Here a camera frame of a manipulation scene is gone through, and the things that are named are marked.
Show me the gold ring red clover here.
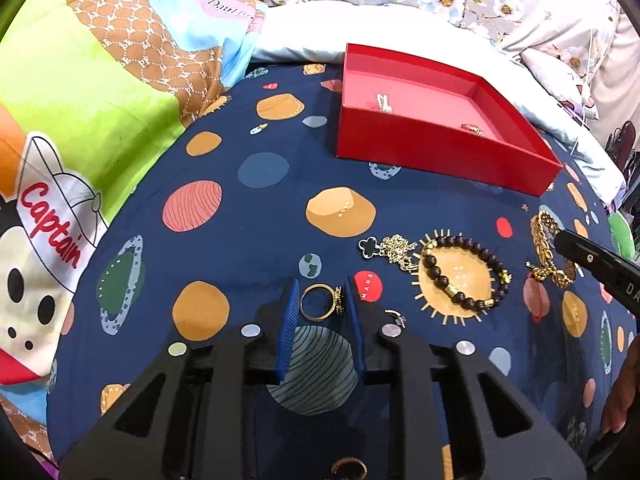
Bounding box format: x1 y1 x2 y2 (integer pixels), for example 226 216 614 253
299 283 344 323

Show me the gold bangle bracelet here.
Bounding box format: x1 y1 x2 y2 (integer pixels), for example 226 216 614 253
525 209 580 290

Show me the dark wooden bead bracelet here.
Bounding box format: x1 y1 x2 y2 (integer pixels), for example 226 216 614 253
418 234 513 313

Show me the gold hoop earring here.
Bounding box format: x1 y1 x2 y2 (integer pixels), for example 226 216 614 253
384 309 406 330

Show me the person's right hand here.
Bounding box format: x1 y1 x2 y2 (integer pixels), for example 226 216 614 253
601 337 640 434

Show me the green plush cushion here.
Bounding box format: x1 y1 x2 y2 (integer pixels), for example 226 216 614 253
608 211 636 261

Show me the navy planet print bedsheet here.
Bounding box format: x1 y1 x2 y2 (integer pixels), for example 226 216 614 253
47 65 636 458

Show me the red shallow cardboard box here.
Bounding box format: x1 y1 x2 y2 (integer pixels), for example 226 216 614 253
335 44 563 196

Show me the pink white cartoon pillow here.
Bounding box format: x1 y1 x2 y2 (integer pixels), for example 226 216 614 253
520 48 600 122

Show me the floral grey bedding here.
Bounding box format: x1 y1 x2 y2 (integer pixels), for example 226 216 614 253
260 0 639 142

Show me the colourful cartoon monkey quilt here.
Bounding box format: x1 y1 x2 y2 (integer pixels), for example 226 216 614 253
0 0 266 476

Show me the gold chain black clover necklace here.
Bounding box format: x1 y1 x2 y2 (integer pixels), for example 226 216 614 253
357 233 421 273

